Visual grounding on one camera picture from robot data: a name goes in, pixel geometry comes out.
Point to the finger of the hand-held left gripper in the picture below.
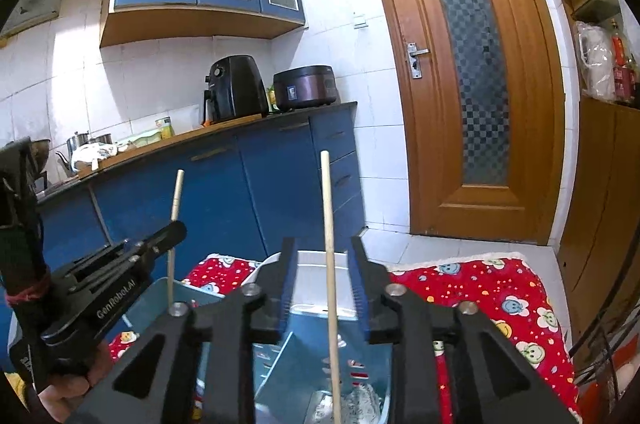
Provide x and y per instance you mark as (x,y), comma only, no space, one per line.
(162,238)

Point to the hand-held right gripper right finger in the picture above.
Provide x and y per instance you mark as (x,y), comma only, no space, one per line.
(357,286)

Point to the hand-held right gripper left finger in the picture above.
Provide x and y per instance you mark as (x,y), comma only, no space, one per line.
(290,286)

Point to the wooden chopstick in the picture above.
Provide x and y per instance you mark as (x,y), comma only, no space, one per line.
(175,204)
(331,304)

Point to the light blue utensil holder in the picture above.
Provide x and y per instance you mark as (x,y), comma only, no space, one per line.
(305,339)

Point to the person's left hand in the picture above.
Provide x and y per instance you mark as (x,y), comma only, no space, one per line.
(65,396)

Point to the blue base cabinet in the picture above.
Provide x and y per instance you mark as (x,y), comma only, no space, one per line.
(215,204)

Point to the white cloth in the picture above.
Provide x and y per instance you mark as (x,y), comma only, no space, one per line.
(97,153)

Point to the red printed blanket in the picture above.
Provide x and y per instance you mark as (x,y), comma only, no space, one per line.
(475,304)

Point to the steel pot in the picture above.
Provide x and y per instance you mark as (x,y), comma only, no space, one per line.
(90,140)

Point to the steel kettle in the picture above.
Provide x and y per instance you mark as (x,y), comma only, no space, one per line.
(65,164)

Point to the wooden door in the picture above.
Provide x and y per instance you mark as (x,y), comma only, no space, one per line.
(435,154)

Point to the black air fryer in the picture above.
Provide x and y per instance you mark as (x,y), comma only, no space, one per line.
(235,89)

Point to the dark rice cooker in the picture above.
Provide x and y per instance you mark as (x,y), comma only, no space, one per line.
(305,87)

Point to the black metal rack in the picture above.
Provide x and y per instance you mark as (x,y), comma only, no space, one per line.
(600,344)

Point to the wooden shelf cabinet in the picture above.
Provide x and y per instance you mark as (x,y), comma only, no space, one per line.
(600,204)

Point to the red bottles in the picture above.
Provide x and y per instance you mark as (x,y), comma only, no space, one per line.
(624,74)

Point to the white light switch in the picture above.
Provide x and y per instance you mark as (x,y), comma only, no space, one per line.
(359,23)

